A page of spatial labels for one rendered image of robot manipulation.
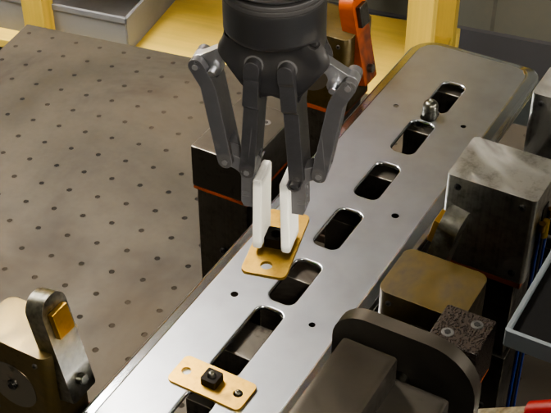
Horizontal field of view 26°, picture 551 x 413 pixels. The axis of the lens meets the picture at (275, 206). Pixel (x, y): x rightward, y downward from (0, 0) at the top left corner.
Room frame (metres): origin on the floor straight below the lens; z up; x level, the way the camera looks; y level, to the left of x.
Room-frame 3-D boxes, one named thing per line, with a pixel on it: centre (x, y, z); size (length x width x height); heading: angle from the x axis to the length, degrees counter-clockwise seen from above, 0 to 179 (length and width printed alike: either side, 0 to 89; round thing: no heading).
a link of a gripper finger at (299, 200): (0.74, -0.03, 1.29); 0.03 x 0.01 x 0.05; 75
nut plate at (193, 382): (0.80, 0.06, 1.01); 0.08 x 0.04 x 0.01; 60
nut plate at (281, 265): (0.75, 0.00, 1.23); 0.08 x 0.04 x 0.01; 165
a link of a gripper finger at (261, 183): (0.75, 0.01, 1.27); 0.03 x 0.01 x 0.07; 165
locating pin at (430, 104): (1.26, -0.20, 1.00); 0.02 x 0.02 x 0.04
